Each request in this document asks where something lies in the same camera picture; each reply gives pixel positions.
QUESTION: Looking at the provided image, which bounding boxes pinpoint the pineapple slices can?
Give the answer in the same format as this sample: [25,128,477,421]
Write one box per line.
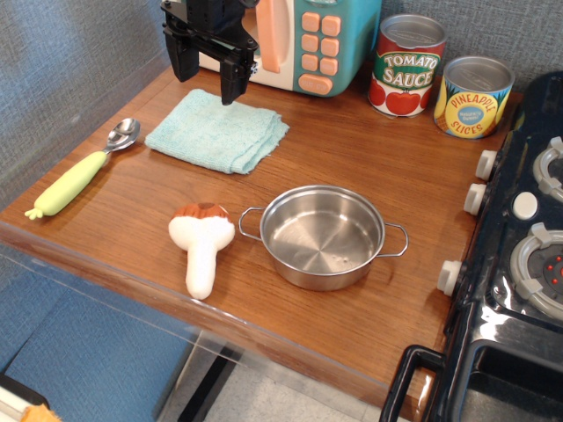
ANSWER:
[434,55,515,140]

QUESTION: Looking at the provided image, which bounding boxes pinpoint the white stove knob front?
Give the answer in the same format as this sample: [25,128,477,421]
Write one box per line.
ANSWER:
[437,260,462,296]

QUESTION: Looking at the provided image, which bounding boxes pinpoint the spoon with green handle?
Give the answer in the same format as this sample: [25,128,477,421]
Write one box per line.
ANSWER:
[24,118,141,221]

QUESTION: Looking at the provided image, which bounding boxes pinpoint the plush mushroom toy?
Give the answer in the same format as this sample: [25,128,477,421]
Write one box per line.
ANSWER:
[168,203,235,300]

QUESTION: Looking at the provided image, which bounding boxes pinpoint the white stove knob rear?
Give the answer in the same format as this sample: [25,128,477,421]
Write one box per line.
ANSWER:
[475,149,497,181]

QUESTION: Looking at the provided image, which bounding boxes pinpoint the white stove knob middle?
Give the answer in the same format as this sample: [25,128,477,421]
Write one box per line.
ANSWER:
[464,184,486,216]

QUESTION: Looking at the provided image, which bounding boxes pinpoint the small steel pot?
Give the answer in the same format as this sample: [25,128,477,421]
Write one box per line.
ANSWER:
[238,185,410,292]

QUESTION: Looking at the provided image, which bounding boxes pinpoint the light blue folded towel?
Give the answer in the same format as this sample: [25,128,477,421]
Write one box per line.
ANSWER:
[145,89,289,175]

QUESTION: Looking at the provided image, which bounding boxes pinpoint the teal toy microwave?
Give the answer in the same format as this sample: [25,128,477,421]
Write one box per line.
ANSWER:
[196,0,383,98]

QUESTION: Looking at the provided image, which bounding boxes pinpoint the black toy stove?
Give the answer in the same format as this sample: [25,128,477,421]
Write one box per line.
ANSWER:
[380,71,562,421]

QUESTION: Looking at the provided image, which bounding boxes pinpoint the tomato sauce can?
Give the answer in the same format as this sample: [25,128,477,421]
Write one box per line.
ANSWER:
[369,14,447,117]

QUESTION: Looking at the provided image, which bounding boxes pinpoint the orange plush object corner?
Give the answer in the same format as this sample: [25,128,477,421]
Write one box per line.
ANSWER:
[20,404,62,422]

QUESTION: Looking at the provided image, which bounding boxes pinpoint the white stove knob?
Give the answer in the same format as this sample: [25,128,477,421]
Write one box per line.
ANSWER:
[464,184,486,216]
[475,149,497,181]
[437,260,462,296]

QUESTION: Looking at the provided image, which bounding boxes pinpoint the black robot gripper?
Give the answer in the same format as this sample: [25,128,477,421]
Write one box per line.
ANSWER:
[160,0,259,106]

